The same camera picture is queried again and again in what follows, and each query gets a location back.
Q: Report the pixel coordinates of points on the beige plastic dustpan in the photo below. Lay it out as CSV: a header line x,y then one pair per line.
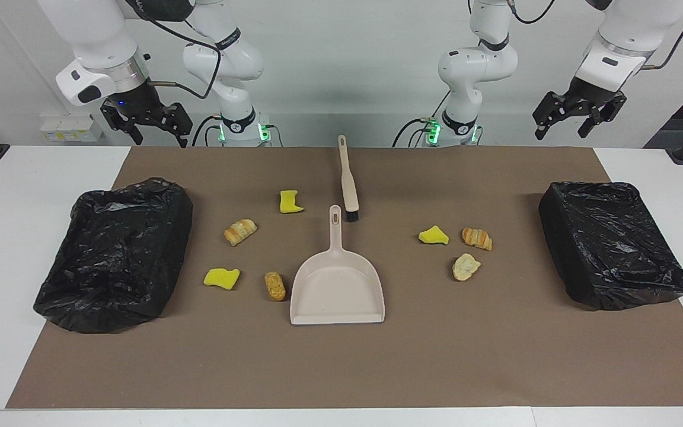
x,y
335,290

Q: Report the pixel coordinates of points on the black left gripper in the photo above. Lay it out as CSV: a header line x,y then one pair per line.
x,y
587,95

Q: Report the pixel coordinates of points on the orange striped croissant piece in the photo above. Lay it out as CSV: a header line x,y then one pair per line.
x,y
476,239

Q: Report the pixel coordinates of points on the taut black bag trash bin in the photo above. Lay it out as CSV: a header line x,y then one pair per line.
x,y
608,249

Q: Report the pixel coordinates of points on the brown paper table mat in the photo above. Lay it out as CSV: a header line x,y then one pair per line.
x,y
341,367

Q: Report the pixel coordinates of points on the white power strip box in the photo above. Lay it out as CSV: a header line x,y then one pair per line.
x,y
72,127

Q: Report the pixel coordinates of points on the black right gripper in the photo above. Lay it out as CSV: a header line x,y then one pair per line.
x,y
137,101

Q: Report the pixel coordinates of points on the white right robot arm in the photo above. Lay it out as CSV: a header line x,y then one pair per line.
x,y
98,35

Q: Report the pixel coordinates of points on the brown oval bread roll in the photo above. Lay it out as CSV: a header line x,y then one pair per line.
x,y
275,286

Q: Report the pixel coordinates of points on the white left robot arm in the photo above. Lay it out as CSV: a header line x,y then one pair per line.
x,y
620,29

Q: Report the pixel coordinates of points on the yellow sponge piece green edge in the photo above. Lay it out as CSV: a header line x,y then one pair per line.
x,y
290,203

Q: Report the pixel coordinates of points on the pale bread chunk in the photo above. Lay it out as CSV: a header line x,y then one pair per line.
x,y
466,267

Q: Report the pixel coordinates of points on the beige hand brush black bristles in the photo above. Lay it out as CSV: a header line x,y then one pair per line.
x,y
348,184

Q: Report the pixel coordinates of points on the crumpled black bag trash bin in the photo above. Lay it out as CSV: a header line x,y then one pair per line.
x,y
116,284

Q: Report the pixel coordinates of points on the striped croissant bread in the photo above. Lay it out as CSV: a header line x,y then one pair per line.
x,y
240,232

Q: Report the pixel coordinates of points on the yellow wedge sponge piece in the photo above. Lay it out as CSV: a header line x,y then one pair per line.
x,y
433,236

